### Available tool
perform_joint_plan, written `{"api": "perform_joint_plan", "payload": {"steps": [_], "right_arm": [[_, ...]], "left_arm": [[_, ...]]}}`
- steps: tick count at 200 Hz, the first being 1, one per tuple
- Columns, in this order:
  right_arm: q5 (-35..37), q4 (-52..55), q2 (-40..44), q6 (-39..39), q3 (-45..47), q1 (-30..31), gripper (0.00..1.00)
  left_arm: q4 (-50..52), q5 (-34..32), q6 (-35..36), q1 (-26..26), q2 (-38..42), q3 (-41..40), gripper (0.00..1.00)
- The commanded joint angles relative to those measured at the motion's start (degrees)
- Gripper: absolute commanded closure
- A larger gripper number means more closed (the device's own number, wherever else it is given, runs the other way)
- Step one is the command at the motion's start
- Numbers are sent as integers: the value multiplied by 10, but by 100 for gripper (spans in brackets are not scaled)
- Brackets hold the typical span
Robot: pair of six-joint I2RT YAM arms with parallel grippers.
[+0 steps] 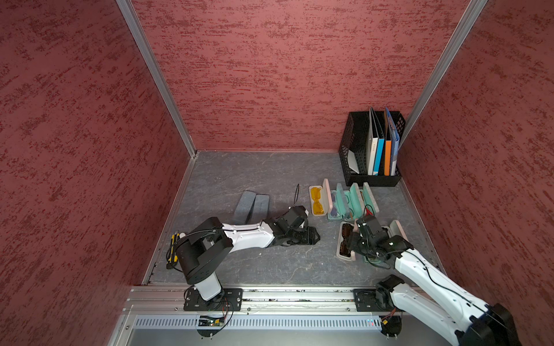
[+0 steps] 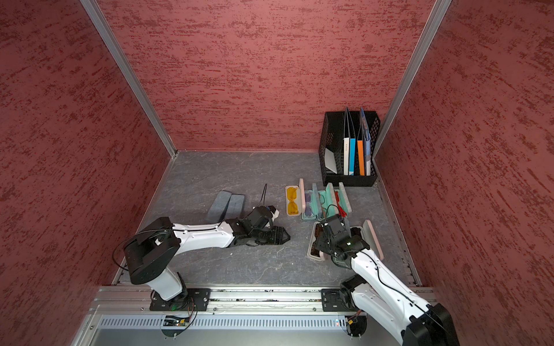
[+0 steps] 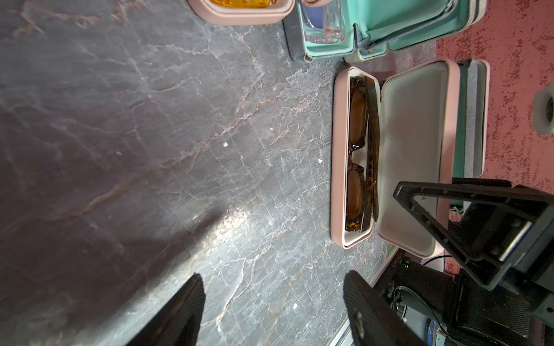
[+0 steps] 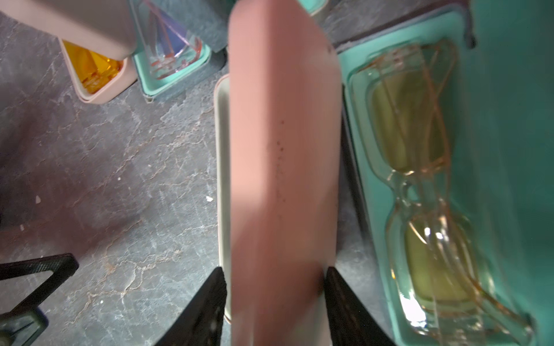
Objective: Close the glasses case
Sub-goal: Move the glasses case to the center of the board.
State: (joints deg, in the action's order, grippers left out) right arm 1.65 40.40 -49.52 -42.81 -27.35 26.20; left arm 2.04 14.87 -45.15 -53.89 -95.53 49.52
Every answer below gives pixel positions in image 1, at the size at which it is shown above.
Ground grey case with black glasses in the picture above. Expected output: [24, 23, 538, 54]
[250, 195, 270, 223]

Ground pink case with tortoise sunglasses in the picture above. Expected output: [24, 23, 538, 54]
[336, 222, 357, 262]

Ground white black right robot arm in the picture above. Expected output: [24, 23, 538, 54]
[339, 215, 521, 345]

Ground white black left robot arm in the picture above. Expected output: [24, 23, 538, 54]
[166, 206, 320, 302]

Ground case with clear yellow glasses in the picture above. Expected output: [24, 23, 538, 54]
[388, 220, 408, 240]

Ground grey case with orange glasses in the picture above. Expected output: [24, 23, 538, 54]
[344, 183, 365, 219]

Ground pink case with yellow glasses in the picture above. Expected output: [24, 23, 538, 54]
[309, 178, 332, 216]

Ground grey case with purple glasses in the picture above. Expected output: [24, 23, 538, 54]
[327, 183, 350, 221]

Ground cyan book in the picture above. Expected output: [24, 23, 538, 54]
[374, 112, 385, 175]

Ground black mesh file holder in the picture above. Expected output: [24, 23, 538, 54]
[338, 109, 405, 187]

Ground orange book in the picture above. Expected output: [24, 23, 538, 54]
[383, 110, 392, 176]

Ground white book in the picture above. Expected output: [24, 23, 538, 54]
[366, 108, 378, 175]

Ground blue book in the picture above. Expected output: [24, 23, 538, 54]
[385, 108, 400, 176]

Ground yellow black utility knife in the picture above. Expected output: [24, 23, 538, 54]
[165, 233, 180, 270]

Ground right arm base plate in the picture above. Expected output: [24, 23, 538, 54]
[353, 288, 395, 312]

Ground aluminium front rail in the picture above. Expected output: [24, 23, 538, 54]
[108, 284, 448, 345]

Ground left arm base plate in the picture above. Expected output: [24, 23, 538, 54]
[183, 286, 244, 312]

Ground aluminium corner post left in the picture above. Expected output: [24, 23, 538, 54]
[116, 0, 197, 159]

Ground aluminium corner post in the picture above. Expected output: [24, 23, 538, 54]
[400, 0, 488, 146]
[116, 0, 197, 159]

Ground aluminium corner post right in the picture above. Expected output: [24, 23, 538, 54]
[400, 0, 488, 146]

